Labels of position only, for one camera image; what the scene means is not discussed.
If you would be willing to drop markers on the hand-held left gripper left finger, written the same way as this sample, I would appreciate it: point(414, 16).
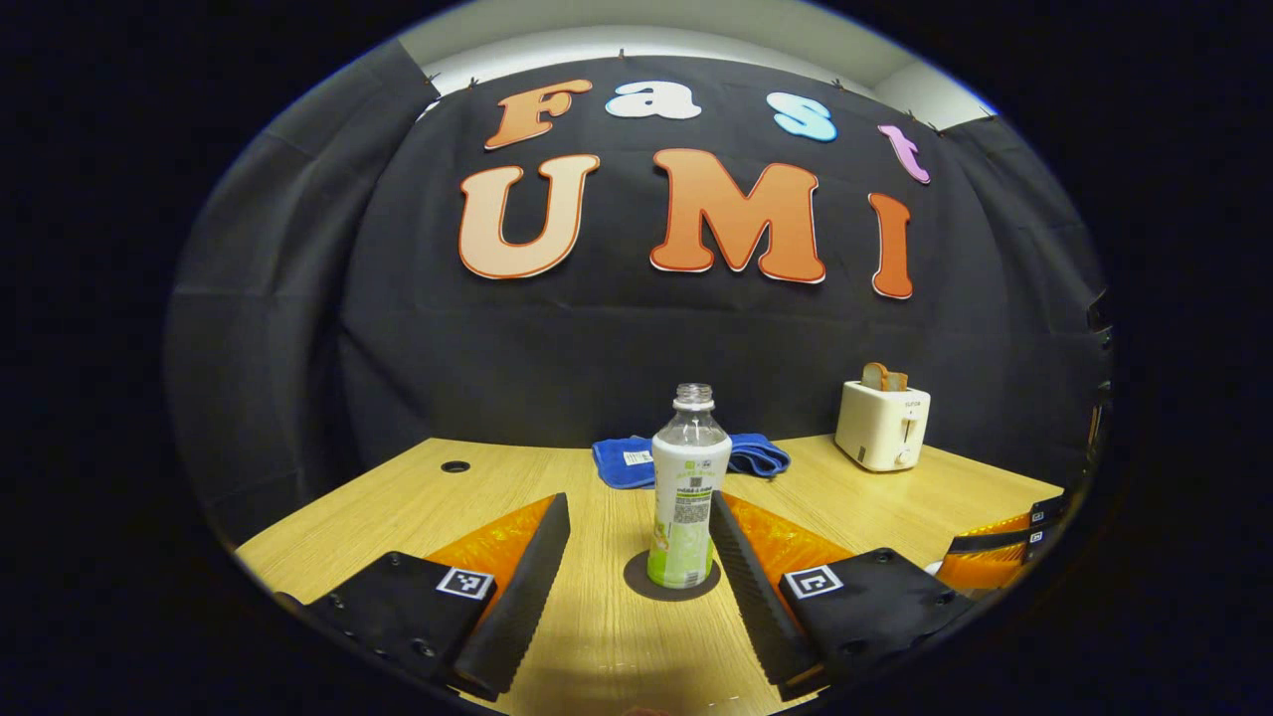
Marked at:
point(522, 607)

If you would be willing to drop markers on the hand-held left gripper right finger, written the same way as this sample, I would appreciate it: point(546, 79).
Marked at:
point(756, 607)

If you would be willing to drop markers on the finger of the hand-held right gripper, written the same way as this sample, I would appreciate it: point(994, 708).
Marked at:
point(985, 569)
point(1044, 512)

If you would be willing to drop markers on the dark round coaster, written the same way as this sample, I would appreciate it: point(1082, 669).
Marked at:
point(636, 582)

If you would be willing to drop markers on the clear white-labelled water bottle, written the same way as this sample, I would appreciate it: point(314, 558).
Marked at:
point(686, 477)

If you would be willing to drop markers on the blue folded towel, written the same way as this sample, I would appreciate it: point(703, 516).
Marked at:
point(622, 462)

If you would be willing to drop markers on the cream toaster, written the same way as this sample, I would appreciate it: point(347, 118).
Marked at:
point(875, 428)

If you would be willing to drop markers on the toast bread slice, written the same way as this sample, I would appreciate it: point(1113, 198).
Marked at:
point(873, 376)
point(898, 382)

